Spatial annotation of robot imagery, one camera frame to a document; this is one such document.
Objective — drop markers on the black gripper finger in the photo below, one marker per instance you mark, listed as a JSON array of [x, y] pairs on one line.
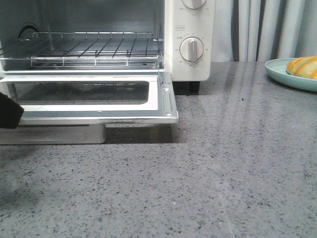
[[10, 112]]

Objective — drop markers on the glass oven door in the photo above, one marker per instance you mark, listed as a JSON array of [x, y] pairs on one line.
[[75, 108]]

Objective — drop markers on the golden croissant bread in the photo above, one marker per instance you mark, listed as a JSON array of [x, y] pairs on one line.
[[305, 67]]

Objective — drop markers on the white Toshiba toaster oven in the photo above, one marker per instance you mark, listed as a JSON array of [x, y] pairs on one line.
[[172, 36]]

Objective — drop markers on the lower white timer knob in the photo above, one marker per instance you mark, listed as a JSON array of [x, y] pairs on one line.
[[191, 49]]

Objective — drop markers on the upper white temperature knob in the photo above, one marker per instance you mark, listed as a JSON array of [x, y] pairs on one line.
[[194, 4]]

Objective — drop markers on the grey curtain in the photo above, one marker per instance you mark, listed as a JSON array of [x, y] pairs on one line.
[[262, 30]]

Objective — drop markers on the light green plate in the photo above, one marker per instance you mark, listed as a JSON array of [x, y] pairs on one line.
[[276, 69]]

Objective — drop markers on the wire oven rack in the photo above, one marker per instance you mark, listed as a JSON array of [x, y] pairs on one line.
[[84, 49]]

